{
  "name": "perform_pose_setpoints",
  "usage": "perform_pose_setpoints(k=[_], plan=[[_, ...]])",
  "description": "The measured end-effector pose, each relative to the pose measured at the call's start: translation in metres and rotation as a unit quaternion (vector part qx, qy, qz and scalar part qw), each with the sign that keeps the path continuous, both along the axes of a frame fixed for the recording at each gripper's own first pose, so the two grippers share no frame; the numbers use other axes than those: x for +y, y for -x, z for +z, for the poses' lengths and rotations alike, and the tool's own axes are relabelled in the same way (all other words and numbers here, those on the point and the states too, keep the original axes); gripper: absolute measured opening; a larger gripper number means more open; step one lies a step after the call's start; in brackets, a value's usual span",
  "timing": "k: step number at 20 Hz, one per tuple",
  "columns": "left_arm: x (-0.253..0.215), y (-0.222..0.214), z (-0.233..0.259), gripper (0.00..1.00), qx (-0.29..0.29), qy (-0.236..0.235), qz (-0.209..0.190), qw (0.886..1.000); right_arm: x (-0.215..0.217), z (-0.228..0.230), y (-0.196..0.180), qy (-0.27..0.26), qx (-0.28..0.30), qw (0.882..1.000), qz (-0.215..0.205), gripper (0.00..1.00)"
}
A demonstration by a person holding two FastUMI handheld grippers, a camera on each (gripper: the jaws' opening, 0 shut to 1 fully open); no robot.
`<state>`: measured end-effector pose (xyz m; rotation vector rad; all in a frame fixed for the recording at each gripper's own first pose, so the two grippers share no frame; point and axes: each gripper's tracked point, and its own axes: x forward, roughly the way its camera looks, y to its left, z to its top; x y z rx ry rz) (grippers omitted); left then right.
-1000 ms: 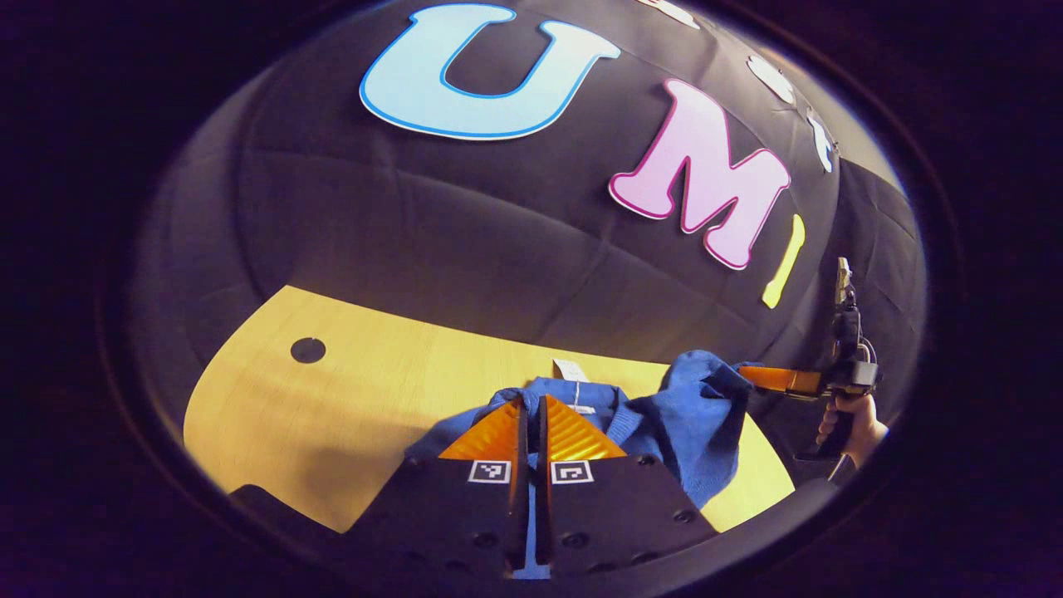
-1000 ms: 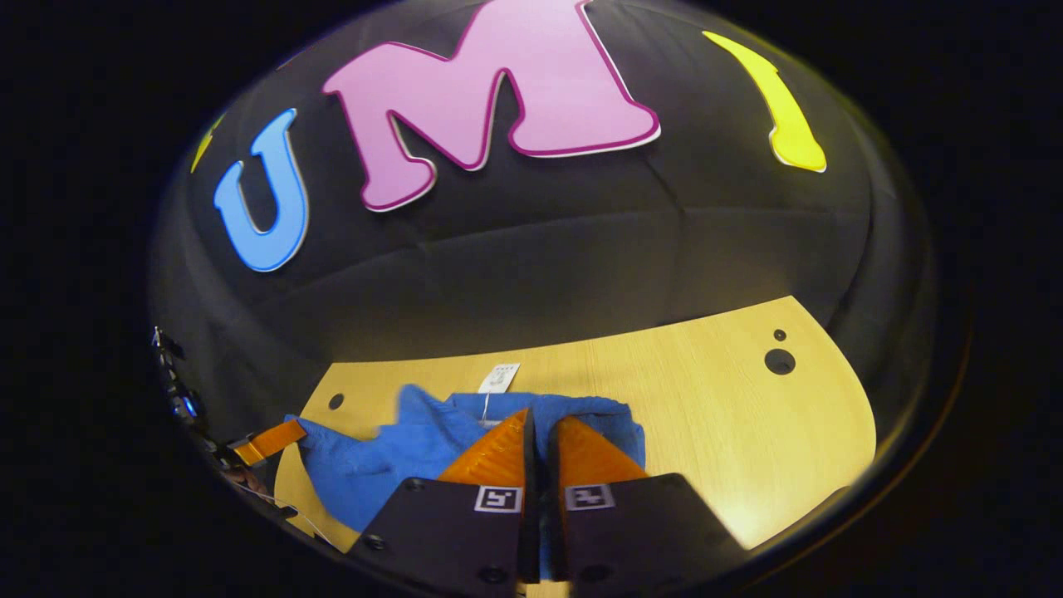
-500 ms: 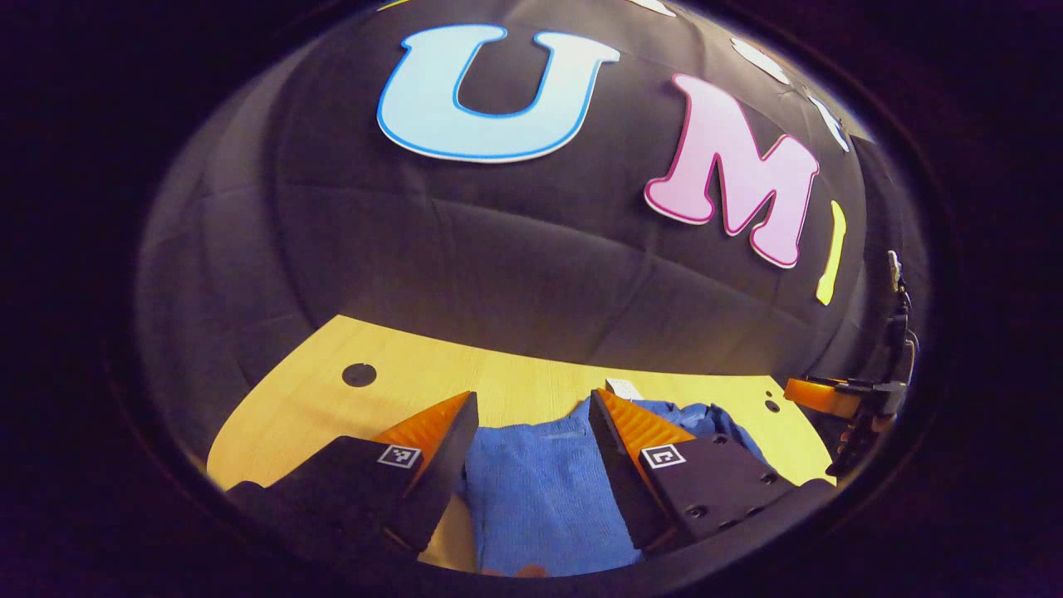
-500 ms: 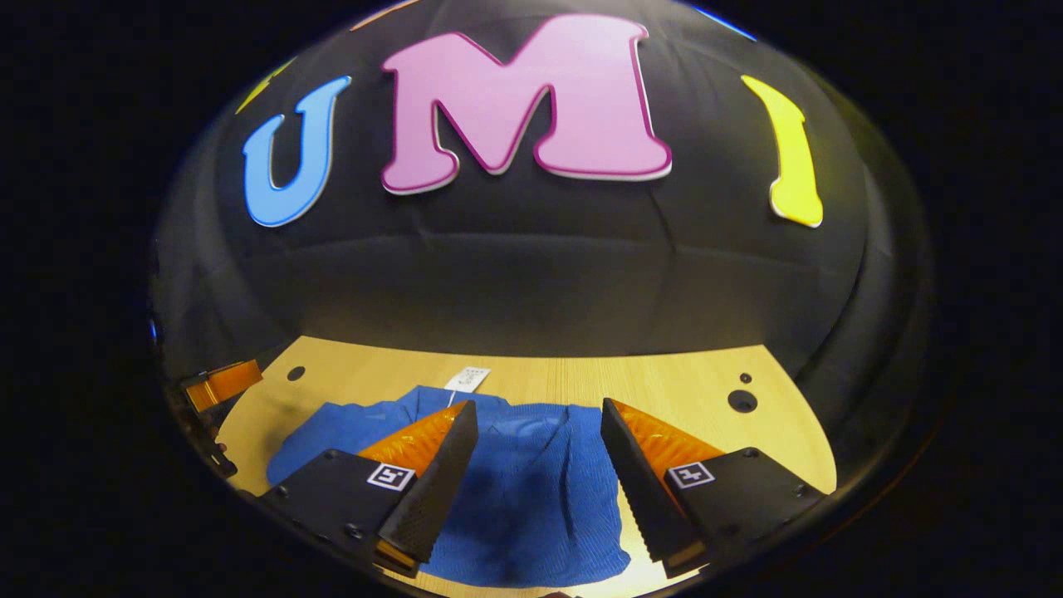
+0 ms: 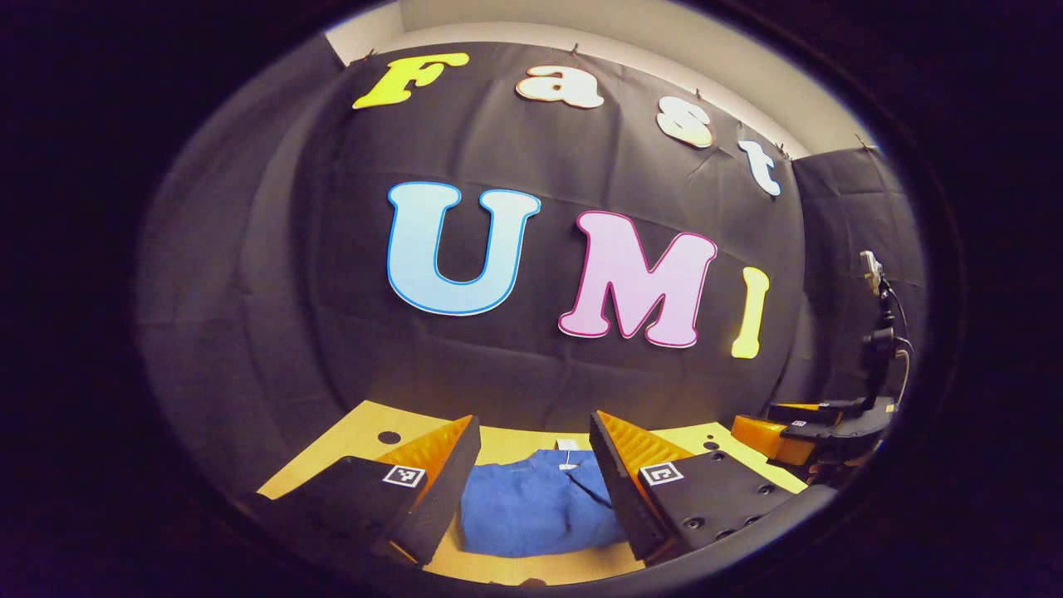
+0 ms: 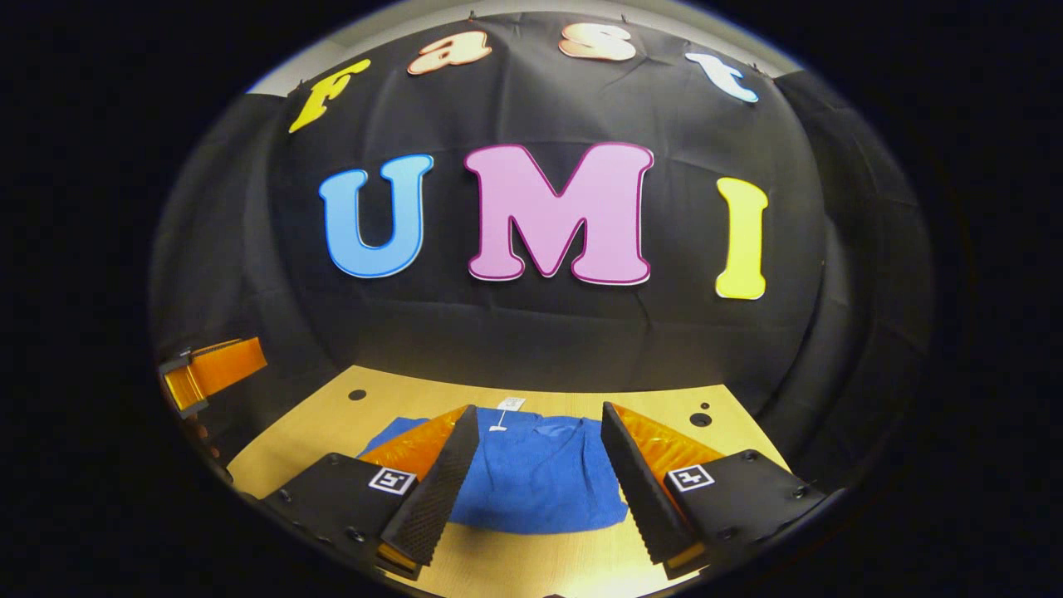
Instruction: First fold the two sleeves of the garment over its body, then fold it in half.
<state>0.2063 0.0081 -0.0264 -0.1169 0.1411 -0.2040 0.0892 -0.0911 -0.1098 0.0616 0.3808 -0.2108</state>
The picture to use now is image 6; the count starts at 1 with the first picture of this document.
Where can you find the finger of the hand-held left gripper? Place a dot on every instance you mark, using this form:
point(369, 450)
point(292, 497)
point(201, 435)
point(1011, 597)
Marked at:
point(224, 367)

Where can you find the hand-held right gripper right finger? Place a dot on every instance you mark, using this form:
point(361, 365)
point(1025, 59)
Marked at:
point(639, 482)

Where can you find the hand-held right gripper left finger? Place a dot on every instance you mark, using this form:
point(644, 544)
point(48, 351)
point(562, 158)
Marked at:
point(436, 490)

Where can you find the blue button shirt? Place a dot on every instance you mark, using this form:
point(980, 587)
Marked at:
point(540, 473)

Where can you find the black backdrop cloth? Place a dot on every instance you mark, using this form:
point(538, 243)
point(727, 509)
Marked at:
point(540, 324)

